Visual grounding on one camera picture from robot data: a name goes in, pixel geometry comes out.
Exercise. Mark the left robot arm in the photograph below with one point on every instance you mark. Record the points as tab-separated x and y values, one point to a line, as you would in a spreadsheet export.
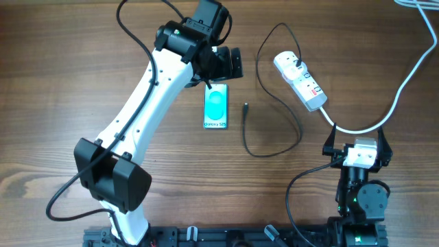
185	53

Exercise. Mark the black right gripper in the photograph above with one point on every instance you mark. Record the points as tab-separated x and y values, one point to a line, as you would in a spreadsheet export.
384	152

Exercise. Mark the smartphone with cyan screen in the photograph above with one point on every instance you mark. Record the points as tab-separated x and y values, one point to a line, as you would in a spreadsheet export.
216	107

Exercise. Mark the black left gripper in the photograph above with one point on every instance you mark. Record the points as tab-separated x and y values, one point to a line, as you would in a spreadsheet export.
225	71

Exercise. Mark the white charger adapter plug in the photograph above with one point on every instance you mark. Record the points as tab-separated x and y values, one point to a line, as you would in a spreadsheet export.
292	72

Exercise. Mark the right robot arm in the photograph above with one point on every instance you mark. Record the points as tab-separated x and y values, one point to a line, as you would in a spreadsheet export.
361	201

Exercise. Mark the white power strip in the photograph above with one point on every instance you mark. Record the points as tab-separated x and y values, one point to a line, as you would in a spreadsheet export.
306	88

